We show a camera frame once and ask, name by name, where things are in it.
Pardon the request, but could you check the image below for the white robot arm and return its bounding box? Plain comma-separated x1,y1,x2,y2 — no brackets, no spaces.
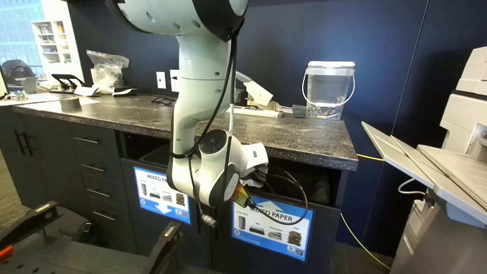
106,0,268,207

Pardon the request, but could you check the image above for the left black bin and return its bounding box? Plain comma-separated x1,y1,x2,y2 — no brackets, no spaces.
142,146,171,166

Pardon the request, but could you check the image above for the black bin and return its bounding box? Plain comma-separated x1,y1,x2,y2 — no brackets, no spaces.
142,146,171,166
268,161,331,204

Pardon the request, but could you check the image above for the right black bin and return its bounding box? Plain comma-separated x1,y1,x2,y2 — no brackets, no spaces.
268,161,331,204

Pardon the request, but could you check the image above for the clear plastic bucket with lid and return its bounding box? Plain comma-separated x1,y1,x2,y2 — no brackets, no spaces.
302,61,357,120

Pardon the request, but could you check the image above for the right blue mixed paper sign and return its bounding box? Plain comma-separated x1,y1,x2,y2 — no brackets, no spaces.
232,196,314,262

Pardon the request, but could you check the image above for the blue mixed paper sign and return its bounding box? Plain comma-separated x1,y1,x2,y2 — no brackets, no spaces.
232,196,314,262
135,167,192,224

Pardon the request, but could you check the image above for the left blue mixed paper sign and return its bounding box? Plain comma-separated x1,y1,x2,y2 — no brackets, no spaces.
135,167,192,224

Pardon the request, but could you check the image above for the dark cabinet with drawers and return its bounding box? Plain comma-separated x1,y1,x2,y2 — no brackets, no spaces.
0,108,340,274

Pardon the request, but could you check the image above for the clear plastic bag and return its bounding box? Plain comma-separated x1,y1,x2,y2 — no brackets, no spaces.
87,50,130,94

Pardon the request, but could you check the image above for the white office printer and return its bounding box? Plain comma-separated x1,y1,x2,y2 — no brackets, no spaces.
364,46,487,274

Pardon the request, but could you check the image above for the orange wrist camera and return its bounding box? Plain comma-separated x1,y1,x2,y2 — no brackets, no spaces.
233,184,252,207

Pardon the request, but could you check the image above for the white wall outlet plate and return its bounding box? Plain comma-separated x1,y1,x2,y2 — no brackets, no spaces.
170,70,180,93

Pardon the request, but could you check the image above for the white wall switch plate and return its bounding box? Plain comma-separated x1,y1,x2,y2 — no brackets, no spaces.
156,72,166,90

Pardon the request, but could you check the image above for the yellow cable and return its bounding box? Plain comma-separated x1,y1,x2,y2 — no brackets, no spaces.
338,152,393,272

